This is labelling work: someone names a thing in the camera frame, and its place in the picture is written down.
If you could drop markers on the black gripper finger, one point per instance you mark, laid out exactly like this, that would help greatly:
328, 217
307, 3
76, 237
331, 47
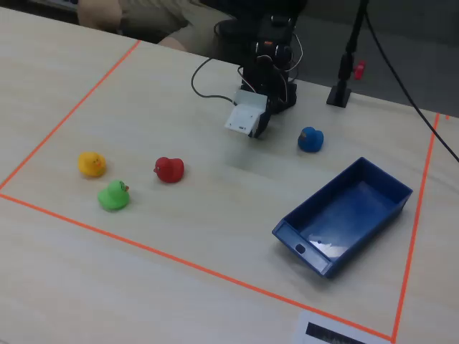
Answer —
266, 120
252, 134

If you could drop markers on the green rubber duck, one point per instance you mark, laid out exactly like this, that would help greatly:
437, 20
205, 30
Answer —
113, 197

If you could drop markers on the person bare forearm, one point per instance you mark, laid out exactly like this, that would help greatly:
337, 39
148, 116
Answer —
98, 14

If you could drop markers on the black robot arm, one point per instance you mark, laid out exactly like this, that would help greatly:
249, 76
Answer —
276, 32

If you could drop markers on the blue rubber duck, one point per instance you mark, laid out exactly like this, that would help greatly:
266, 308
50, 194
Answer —
310, 140

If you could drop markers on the red rubber duck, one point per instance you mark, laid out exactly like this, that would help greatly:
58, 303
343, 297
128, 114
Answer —
170, 171

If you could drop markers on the blue plastic box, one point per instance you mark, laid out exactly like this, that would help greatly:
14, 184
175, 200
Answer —
344, 215

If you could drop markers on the yellow rubber duck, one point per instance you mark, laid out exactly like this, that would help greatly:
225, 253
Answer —
91, 165

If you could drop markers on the red clamp knob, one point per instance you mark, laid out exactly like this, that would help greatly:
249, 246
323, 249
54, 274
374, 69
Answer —
360, 70

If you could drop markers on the orange tape strip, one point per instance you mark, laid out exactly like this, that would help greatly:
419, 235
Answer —
416, 222
71, 114
179, 258

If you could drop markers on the white paper with black bar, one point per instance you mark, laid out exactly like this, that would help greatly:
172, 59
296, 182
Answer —
305, 322

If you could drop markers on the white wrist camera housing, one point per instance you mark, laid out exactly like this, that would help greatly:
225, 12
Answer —
244, 114

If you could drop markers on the black camera stand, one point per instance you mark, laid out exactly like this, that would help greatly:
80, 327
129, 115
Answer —
340, 94

